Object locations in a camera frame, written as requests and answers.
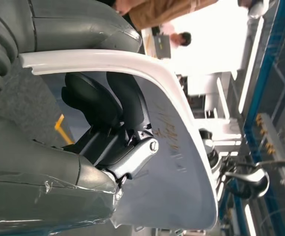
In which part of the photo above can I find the grey laptop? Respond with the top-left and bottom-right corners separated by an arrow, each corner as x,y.
153,33 -> 172,60

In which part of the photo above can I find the person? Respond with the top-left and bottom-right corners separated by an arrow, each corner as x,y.
161,23 -> 192,50
113,0 -> 219,31

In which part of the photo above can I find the long ceiling light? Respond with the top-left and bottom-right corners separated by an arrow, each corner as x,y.
243,204 -> 257,236
237,16 -> 265,115

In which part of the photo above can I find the silver black humanoid robot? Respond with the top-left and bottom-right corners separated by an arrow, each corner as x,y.
198,128 -> 271,200

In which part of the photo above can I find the blue ceiling cable tray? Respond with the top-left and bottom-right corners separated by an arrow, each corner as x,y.
219,0 -> 285,236

